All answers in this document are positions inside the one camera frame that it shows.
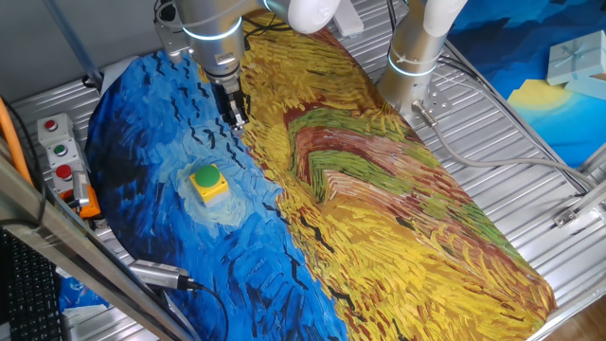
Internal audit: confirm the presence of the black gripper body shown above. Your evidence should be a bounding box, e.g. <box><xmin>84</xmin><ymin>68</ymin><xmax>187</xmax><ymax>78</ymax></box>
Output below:
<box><xmin>218</xmin><ymin>75</ymin><xmax>247</xmax><ymax>108</ymax></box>

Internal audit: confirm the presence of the green button yellow box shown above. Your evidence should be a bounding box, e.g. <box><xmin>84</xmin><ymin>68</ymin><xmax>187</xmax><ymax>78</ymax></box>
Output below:
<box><xmin>187</xmin><ymin>163</ymin><xmax>234</xmax><ymax>208</ymax></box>

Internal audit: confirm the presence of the grey box green button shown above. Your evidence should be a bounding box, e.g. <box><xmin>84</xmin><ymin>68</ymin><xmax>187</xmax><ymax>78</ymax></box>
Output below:
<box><xmin>44</xmin><ymin>138</ymin><xmax>83</xmax><ymax>170</ymax></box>

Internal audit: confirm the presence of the grey box red mushroom button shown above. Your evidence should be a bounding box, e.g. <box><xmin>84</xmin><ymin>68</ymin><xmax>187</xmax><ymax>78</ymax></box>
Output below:
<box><xmin>49</xmin><ymin>159</ymin><xmax>89</xmax><ymax>196</ymax></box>

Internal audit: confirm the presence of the grey box flat red button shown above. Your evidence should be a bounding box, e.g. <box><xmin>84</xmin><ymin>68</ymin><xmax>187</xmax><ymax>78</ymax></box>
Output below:
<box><xmin>36</xmin><ymin>112</ymin><xmax>77</xmax><ymax>148</ymax></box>

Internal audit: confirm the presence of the white power strip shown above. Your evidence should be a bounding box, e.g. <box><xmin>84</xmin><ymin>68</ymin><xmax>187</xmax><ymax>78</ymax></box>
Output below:
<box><xmin>330</xmin><ymin>0</ymin><xmax>365</xmax><ymax>39</ymax></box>

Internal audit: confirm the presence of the painted wheatfield print cloth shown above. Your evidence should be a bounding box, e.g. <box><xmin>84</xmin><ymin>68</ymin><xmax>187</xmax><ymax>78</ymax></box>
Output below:
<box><xmin>84</xmin><ymin>11</ymin><xmax>559</xmax><ymax>341</ymax></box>

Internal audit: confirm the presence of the grey metal pole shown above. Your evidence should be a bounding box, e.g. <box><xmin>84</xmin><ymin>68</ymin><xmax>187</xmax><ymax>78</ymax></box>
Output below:
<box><xmin>41</xmin><ymin>0</ymin><xmax>104</xmax><ymax>90</ymax></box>

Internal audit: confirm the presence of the blue tissue pack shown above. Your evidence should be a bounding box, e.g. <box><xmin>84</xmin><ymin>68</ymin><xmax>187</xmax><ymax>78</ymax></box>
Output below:
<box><xmin>57</xmin><ymin>276</ymin><xmax>109</xmax><ymax>312</ymax></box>

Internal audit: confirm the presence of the black keyboard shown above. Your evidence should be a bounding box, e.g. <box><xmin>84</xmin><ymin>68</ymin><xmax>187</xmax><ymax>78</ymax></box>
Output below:
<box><xmin>0</xmin><ymin>226</ymin><xmax>65</xmax><ymax>341</ymax></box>

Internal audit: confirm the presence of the blue yellow backdrop cloth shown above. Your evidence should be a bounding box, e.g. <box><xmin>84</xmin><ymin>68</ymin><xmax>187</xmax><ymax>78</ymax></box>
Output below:
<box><xmin>447</xmin><ymin>0</ymin><xmax>606</xmax><ymax>171</ymax></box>

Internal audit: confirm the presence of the large light blue gift box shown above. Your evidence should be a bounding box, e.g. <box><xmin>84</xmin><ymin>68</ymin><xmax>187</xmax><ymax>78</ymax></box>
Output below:
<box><xmin>545</xmin><ymin>29</ymin><xmax>606</xmax><ymax>88</ymax></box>

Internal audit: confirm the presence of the small light blue gift box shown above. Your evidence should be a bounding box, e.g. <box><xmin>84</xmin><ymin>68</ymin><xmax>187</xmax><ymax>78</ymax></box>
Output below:
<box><xmin>562</xmin><ymin>73</ymin><xmax>606</xmax><ymax>102</ymax></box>

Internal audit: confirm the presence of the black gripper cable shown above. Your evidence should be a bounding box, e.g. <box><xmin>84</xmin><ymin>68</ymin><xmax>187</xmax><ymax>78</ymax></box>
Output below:
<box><xmin>241</xmin><ymin>13</ymin><xmax>294</xmax><ymax>40</ymax></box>

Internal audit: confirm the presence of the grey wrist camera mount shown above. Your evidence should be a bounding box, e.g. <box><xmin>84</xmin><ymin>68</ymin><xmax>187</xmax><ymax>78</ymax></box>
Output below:
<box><xmin>153</xmin><ymin>12</ymin><xmax>191</xmax><ymax>65</ymax></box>

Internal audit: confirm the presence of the silver depth camera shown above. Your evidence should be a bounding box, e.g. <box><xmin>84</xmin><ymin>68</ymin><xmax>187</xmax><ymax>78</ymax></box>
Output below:
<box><xmin>70</xmin><ymin>169</ymin><xmax>92</xmax><ymax>208</ymax></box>
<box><xmin>126</xmin><ymin>259</ymin><xmax>184</xmax><ymax>291</ymax></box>

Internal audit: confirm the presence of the black depth camera cable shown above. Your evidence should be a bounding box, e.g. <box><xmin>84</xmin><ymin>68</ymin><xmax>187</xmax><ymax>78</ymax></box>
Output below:
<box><xmin>177</xmin><ymin>277</ymin><xmax>232</xmax><ymax>341</ymax></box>

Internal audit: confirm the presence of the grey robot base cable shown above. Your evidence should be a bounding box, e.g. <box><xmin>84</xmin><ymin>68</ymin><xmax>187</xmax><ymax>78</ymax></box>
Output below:
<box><xmin>410</xmin><ymin>99</ymin><xmax>606</xmax><ymax>188</ymax></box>

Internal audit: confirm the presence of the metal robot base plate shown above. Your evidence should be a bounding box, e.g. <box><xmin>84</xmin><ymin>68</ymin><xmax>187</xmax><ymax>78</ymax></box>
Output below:
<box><xmin>400</xmin><ymin>83</ymin><xmax>453</xmax><ymax>130</ymax></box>

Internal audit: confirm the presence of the thin black cable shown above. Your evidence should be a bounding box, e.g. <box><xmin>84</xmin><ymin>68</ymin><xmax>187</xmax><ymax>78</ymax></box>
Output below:
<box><xmin>0</xmin><ymin>99</ymin><xmax>48</xmax><ymax>227</ymax></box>

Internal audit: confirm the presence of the aluminium frame bar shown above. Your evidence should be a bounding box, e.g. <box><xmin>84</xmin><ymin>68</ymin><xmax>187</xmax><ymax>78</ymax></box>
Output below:
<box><xmin>0</xmin><ymin>153</ymin><xmax>198</xmax><ymax>341</ymax></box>

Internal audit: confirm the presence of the orange hose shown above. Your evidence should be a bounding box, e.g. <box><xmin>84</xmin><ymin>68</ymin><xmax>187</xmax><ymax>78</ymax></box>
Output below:
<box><xmin>0</xmin><ymin>96</ymin><xmax>35</xmax><ymax>187</ymax></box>

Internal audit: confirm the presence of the aluminium profile bracket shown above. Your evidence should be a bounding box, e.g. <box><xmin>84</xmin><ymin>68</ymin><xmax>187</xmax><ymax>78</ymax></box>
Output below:
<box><xmin>551</xmin><ymin>177</ymin><xmax>606</xmax><ymax>228</ymax></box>

